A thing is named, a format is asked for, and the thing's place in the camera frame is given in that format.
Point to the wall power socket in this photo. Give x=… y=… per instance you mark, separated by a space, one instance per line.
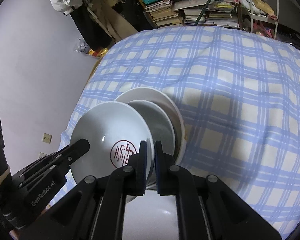
x=46 y=138

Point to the red patterned bowl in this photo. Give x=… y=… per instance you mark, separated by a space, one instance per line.
x=114 y=131
x=158 y=122

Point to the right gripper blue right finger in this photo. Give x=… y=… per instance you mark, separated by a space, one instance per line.
x=160 y=167

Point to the green broom handle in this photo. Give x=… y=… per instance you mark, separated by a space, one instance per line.
x=202 y=12

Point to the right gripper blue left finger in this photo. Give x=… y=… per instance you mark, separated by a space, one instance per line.
x=141 y=169

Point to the large white bowl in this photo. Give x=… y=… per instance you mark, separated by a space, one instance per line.
x=170 y=108

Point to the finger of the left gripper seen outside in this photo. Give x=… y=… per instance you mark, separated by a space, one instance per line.
x=67 y=156

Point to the blue plaid tablecloth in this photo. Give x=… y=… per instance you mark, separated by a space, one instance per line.
x=239 y=96

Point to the wooden shelf unit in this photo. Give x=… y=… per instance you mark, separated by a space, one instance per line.
x=221 y=13

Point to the stack of books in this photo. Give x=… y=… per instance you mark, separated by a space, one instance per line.
x=163 y=14

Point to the cherry plate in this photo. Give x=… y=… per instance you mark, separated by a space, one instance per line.
x=151 y=216

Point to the white utility cart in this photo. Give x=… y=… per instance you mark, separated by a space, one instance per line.
x=263 y=19

